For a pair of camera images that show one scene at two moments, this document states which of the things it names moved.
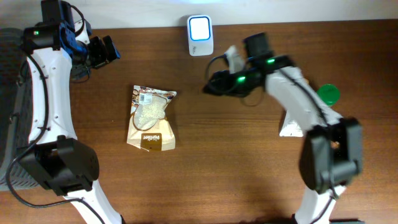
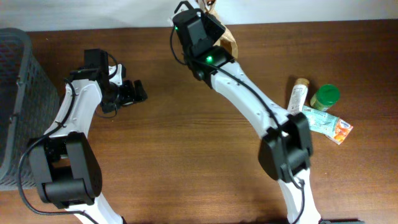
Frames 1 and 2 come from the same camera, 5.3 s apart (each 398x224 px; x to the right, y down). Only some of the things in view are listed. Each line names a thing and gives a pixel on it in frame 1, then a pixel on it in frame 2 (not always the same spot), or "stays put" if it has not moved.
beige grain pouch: (148, 127) to (205, 5)
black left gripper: (102, 57) to (129, 96)
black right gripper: (229, 86) to (215, 22)
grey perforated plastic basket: (14, 123) stays put
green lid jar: (329, 93) stays put
